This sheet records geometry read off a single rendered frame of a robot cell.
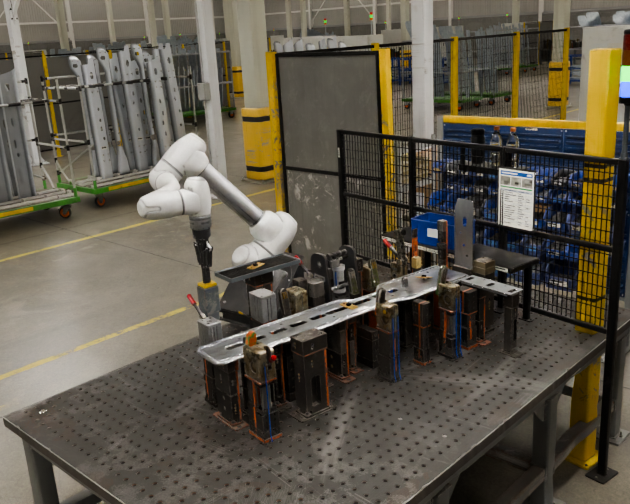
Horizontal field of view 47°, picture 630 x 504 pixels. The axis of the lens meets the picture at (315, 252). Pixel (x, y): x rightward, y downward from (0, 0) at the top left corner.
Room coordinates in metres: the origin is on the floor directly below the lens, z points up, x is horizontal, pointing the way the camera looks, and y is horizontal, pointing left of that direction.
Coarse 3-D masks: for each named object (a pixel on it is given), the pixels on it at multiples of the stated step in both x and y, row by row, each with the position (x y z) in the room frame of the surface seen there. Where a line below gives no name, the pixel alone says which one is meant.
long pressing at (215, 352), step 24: (384, 288) 3.10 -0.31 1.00; (408, 288) 3.08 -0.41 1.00; (432, 288) 3.07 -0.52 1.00; (312, 312) 2.86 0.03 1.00; (336, 312) 2.84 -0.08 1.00; (360, 312) 2.83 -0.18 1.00; (240, 336) 2.65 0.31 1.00; (264, 336) 2.64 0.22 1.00; (288, 336) 2.62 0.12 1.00; (216, 360) 2.44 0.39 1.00
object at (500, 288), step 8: (464, 280) 3.15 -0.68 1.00; (472, 280) 3.14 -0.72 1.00; (480, 280) 3.13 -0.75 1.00; (488, 280) 3.13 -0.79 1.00; (480, 288) 3.06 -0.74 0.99; (488, 288) 3.02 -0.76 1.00; (496, 288) 3.02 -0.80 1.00; (504, 288) 3.01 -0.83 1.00; (512, 288) 3.01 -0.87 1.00; (520, 288) 3.00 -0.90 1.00
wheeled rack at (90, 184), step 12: (72, 84) 10.31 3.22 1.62; (96, 84) 10.13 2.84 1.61; (108, 84) 10.26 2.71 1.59; (120, 84) 10.42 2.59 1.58; (192, 84) 10.95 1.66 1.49; (192, 96) 10.94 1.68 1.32; (48, 120) 10.19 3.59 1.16; (84, 120) 9.57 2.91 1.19; (72, 132) 10.41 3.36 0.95; (60, 168) 10.12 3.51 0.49; (60, 180) 10.20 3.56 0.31; (84, 180) 10.07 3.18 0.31; (96, 180) 10.00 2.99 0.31; (108, 180) 10.10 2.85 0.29; (120, 180) 9.97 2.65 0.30; (132, 180) 10.05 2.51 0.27; (144, 180) 10.14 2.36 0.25; (72, 192) 10.23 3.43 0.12; (84, 192) 9.74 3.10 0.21; (96, 192) 9.56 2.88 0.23; (96, 204) 9.65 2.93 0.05
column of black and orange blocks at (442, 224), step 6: (438, 222) 3.50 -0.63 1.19; (444, 222) 3.48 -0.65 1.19; (438, 228) 3.50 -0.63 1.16; (444, 228) 3.48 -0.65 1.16; (438, 234) 3.50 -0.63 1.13; (444, 234) 3.48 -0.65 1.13; (438, 240) 3.50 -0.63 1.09; (444, 240) 3.48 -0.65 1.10; (438, 246) 3.50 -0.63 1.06; (444, 246) 3.48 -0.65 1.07; (438, 252) 3.50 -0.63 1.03; (444, 252) 3.48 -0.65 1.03; (438, 258) 3.50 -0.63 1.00; (444, 258) 3.48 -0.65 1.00; (444, 264) 3.50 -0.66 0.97
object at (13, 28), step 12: (12, 0) 13.76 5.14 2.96; (12, 24) 13.71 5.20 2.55; (12, 36) 13.70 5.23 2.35; (12, 48) 13.76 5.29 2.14; (24, 60) 13.79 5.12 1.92; (24, 72) 13.76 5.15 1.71; (24, 84) 13.73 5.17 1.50; (24, 96) 13.71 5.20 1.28; (24, 108) 13.71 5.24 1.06; (24, 120) 13.76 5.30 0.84; (36, 156) 13.73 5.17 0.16
